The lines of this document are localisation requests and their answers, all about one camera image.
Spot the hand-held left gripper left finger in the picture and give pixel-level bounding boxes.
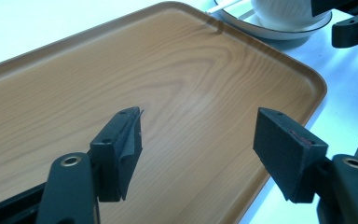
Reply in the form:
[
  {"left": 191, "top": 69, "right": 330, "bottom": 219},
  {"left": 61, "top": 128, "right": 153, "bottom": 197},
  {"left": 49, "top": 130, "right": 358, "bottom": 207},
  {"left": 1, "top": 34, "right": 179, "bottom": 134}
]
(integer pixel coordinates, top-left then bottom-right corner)
[{"left": 89, "top": 105, "right": 145, "bottom": 203}]

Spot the white stick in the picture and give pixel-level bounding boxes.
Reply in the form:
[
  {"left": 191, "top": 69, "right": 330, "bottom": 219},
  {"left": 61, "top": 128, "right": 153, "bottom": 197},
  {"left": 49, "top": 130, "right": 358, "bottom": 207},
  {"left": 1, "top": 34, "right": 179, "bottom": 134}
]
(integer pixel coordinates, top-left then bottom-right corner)
[{"left": 206, "top": 0, "right": 244, "bottom": 15}]

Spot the white plate with black rim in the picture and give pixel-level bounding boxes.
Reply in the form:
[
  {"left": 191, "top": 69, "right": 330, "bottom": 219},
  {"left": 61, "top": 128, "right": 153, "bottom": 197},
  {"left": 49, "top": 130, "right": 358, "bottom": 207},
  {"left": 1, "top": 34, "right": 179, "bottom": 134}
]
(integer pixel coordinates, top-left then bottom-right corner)
[{"left": 213, "top": 0, "right": 334, "bottom": 41}]

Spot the wood-grain serving tray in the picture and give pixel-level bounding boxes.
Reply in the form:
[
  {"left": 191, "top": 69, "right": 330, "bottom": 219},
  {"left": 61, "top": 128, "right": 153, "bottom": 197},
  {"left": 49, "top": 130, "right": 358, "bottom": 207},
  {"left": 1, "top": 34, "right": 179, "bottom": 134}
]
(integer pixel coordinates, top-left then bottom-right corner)
[{"left": 0, "top": 1, "right": 328, "bottom": 224}]

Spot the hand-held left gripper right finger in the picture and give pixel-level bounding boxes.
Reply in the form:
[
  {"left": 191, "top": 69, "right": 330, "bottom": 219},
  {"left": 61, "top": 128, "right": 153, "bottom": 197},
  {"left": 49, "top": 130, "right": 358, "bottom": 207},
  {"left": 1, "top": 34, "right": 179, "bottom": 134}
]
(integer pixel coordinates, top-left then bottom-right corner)
[{"left": 253, "top": 106, "right": 329, "bottom": 205}]

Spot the white ribbed bowl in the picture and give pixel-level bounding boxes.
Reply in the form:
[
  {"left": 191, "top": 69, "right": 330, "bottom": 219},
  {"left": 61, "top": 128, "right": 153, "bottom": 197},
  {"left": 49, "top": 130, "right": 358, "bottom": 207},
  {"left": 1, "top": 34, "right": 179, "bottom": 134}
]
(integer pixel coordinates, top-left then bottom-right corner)
[{"left": 250, "top": 0, "right": 332, "bottom": 33}]

